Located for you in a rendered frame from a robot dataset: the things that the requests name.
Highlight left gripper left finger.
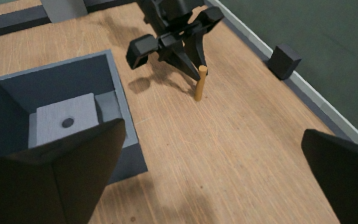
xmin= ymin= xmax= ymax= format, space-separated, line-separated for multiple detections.
xmin=0 ymin=118 xmax=126 ymax=224

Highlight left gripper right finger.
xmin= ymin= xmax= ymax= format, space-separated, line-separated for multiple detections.
xmin=301 ymin=128 xmax=358 ymax=224

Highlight tan cylindrical peg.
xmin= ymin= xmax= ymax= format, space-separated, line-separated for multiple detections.
xmin=194 ymin=66 xmax=207 ymax=102

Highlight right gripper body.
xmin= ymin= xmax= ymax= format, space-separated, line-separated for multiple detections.
xmin=125 ymin=0 xmax=225 ymax=70

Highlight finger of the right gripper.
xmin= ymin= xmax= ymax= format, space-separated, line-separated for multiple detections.
xmin=183 ymin=27 xmax=207 ymax=70
xmin=158 ymin=39 xmax=201 ymax=81

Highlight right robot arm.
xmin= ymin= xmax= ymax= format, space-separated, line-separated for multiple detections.
xmin=135 ymin=0 xmax=205 ymax=30

